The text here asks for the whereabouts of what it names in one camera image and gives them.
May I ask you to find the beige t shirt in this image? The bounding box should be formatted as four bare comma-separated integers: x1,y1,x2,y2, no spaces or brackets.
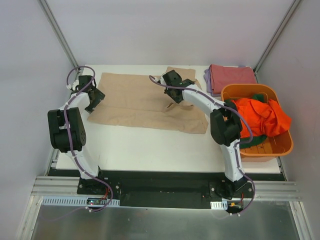
88,72,208,134

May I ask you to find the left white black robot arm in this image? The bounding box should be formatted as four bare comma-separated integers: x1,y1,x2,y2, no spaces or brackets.
47,75,106,195

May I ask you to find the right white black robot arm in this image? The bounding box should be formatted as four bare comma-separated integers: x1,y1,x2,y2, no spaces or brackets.
157,70,247,200

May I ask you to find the folded purple t shirt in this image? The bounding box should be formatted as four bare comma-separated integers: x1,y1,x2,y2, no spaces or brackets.
203,65,251,98

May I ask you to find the folded red t shirt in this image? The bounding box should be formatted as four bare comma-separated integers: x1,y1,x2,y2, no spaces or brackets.
209,64,258,93

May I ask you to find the green t shirt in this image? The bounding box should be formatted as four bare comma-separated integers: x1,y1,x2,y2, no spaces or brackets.
225,94,268,149

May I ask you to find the orange t shirt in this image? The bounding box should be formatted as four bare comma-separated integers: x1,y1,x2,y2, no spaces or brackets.
231,98,292,137

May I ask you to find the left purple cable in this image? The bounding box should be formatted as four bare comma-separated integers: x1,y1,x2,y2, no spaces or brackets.
48,65,115,222

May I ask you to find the purple cable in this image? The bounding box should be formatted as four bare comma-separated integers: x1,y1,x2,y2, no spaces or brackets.
148,74,256,218
48,65,115,222

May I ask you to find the left aluminium frame post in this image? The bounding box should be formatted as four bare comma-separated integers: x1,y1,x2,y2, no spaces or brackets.
37,0,80,68

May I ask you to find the aluminium frame post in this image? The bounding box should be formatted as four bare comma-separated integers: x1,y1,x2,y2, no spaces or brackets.
37,0,80,68
253,0,303,76

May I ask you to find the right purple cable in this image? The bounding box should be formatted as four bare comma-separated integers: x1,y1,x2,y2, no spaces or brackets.
148,74,256,218

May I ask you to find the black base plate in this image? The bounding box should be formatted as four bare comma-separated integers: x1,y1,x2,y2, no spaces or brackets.
48,167,286,210

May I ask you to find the left white cable duct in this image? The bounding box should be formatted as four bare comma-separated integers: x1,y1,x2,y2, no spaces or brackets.
42,196,109,208

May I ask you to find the white cable duct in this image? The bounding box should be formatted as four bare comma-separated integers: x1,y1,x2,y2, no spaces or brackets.
210,200,228,211
42,196,109,208

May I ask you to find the right white cable duct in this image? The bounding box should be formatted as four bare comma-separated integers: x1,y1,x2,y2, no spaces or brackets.
210,200,228,211

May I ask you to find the right aluminium frame post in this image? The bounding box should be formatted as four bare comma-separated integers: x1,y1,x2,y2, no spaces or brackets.
253,0,303,76

